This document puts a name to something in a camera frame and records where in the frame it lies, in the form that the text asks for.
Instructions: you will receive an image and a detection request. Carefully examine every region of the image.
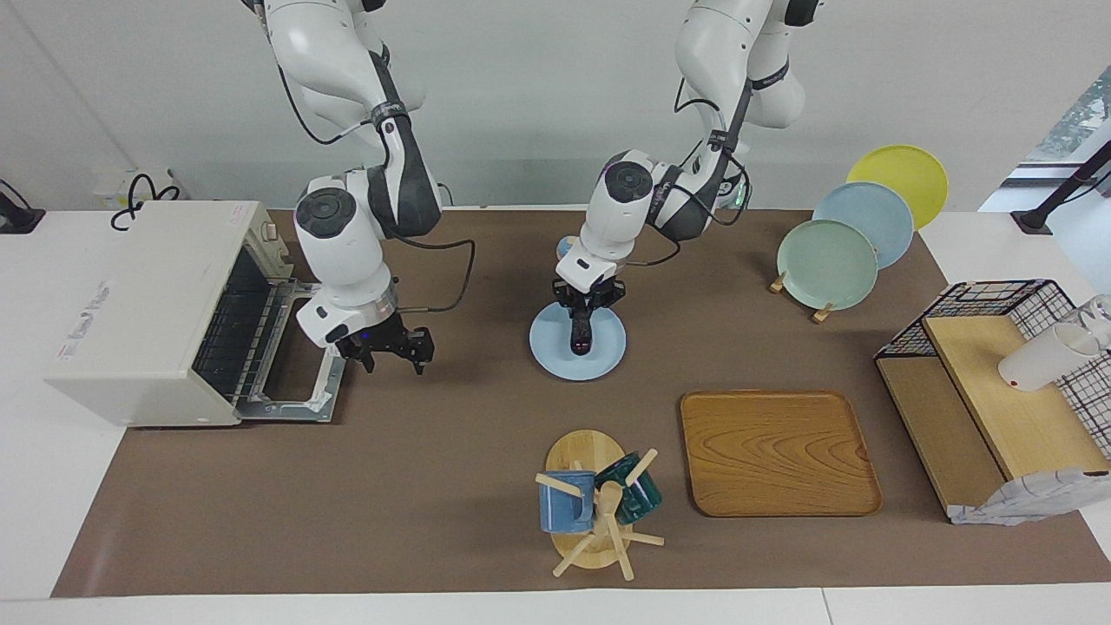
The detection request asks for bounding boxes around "grey blue upright plate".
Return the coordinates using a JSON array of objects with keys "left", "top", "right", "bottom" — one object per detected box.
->
[{"left": 812, "top": 181, "right": 915, "bottom": 270}]

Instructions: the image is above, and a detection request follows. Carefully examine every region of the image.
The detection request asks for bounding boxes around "black oven power cable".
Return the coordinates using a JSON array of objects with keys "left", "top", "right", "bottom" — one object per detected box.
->
[{"left": 110, "top": 174, "right": 181, "bottom": 231}]

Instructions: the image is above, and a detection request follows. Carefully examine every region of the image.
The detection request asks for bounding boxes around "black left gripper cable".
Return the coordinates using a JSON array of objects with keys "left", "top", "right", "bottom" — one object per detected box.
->
[{"left": 618, "top": 230, "right": 685, "bottom": 267}]

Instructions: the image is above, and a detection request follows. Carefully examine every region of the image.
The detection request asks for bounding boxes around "white plastic cup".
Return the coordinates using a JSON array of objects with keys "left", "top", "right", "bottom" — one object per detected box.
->
[{"left": 997, "top": 323, "right": 1103, "bottom": 392}]

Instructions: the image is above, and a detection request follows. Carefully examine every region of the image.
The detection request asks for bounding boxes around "clear glass cup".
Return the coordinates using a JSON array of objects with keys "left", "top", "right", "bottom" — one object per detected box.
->
[{"left": 1076, "top": 294, "right": 1111, "bottom": 335}]

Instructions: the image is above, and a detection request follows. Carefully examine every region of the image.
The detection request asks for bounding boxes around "light blue plate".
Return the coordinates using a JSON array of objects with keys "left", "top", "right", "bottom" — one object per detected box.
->
[{"left": 529, "top": 298, "right": 628, "bottom": 382}]

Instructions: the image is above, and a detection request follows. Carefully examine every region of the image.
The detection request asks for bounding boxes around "window with dark frame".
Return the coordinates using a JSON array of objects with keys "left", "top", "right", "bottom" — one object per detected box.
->
[{"left": 1024, "top": 65, "right": 1111, "bottom": 166}]

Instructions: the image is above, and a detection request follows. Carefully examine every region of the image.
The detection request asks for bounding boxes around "blue ceramic mug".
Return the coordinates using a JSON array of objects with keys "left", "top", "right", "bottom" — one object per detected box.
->
[{"left": 538, "top": 470, "right": 598, "bottom": 534}]

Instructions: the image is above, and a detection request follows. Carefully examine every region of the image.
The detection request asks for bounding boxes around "white toaster oven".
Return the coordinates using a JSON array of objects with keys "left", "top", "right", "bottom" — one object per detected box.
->
[{"left": 45, "top": 201, "right": 348, "bottom": 428}]

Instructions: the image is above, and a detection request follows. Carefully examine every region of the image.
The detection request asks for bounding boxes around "wooden step shelf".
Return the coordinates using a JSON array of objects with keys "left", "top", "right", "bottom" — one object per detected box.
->
[{"left": 875, "top": 314, "right": 1111, "bottom": 522}]

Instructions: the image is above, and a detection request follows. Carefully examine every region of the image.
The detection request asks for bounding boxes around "brown table mat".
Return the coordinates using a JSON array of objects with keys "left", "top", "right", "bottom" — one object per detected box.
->
[{"left": 50, "top": 208, "right": 1111, "bottom": 598}]

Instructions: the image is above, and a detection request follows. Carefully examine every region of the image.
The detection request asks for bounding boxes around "black desk device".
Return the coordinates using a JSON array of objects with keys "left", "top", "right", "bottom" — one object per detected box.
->
[{"left": 0, "top": 180, "right": 46, "bottom": 235}]

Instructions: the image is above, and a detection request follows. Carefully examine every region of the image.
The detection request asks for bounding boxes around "wooden mug tree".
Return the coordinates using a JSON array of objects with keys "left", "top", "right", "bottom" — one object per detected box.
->
[{"left": 535, "top": 429, "right": 666, "bottom": 581}]

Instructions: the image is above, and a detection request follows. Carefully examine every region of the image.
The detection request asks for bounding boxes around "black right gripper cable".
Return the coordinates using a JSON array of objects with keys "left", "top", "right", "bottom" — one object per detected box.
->
[{"left": 391, "top": 234, "right": 477, "bottom": 313}]

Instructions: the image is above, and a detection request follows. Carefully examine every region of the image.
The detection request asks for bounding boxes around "dark green mug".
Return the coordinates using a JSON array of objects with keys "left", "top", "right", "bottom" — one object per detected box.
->
[{"left": 595, "top": 451, "right": 663, "bottom": 524}]

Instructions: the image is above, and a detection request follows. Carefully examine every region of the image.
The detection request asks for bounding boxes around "white wall socket box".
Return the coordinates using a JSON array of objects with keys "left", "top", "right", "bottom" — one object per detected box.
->
[{"left": 94, "top": 168, "right": 187, "bottom": 211}]

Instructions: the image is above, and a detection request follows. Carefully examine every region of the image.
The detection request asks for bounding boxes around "wooden plate rack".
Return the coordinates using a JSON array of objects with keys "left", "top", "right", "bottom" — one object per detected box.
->
[{"left": 769, "top": 271, "right": 834, "bottom": 325}]

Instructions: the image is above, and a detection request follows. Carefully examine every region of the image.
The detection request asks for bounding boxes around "black wire basket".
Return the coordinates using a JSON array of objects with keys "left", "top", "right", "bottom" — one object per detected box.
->
[{"left": 874, "top": 279, "right": 1111, "bottom": 461}]

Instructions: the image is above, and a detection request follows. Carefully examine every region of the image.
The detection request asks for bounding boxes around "square wooden tray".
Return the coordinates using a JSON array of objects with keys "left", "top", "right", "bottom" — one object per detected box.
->
[{"left": 679, "top": 390, "right": 884, "bottom": 518}]

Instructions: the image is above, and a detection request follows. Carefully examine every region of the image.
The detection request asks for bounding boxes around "yellow plate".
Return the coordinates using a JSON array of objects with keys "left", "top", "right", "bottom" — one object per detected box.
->
[{"left": 846, "top": 144, "right": 950, "bottom": 231}]

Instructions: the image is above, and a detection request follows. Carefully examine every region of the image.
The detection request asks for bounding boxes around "black clamp stand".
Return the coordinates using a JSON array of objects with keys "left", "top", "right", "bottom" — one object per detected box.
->
[{"left": 1011, "top": 139, "right": 1111, "bottom": 235}]

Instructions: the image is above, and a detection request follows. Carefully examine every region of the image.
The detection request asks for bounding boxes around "pale green plate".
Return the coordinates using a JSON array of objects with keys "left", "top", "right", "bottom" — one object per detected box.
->
[{"left": 776, "top": 220, "right": 879, "bottom": 312}]

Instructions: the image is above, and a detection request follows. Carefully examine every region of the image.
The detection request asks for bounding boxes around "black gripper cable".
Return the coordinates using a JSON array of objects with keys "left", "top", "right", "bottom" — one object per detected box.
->
[
  {"left": 618, "top": 230, "right": 685, "bottom": 267},
  {"left": 391, "top": 234, "right": 477, "bottom": 313}
]

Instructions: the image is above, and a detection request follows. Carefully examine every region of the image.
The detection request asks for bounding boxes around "white patterned cloth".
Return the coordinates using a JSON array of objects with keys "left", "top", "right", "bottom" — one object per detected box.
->
[{"left": 948, "top": 467, "right": 1111, "bottom": 527}]

